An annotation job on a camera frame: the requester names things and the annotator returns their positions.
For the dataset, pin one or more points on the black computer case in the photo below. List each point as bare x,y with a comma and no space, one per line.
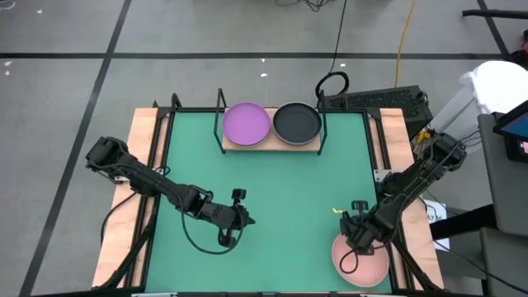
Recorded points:
383,101

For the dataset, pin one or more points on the pink plate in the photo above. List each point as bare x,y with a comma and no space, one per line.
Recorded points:
371,268

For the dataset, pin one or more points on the black plate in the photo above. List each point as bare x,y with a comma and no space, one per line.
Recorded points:
297,123

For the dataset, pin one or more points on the black bar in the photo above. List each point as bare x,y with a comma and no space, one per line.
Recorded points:
495,14

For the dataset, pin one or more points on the wooden plate rack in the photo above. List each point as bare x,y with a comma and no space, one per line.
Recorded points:
272,147

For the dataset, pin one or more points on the black orange device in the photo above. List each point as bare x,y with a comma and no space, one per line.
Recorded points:
521,57

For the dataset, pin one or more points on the grey bin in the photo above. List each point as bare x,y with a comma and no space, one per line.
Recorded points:
453,115

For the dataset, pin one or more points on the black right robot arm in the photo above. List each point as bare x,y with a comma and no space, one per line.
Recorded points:
412,185

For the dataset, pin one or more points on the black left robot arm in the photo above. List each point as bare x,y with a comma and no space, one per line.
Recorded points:
144,181

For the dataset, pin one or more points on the grey cabinet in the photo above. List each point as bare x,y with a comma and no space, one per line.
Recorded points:
503,189

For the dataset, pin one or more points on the yellow plug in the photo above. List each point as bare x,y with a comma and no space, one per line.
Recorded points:
420,136

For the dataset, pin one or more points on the purple plate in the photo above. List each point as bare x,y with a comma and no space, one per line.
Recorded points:
246,123

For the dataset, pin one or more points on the green table mat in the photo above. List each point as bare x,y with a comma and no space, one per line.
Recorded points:
288,198

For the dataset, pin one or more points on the black tablet screen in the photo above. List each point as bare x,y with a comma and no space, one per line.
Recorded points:
517,125

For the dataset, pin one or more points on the yellow tape tag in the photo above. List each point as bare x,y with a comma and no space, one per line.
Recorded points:
337,210

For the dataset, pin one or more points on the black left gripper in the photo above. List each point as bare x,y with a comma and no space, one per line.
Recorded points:
216,214

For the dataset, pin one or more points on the black aluminium table frame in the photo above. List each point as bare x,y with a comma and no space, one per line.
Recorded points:
198,110

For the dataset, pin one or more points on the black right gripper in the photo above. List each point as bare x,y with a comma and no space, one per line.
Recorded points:
363,233

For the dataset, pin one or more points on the black floor beam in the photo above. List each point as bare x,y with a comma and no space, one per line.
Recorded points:
462,222

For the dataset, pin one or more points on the white paper sheet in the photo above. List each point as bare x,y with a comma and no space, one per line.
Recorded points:
437,214

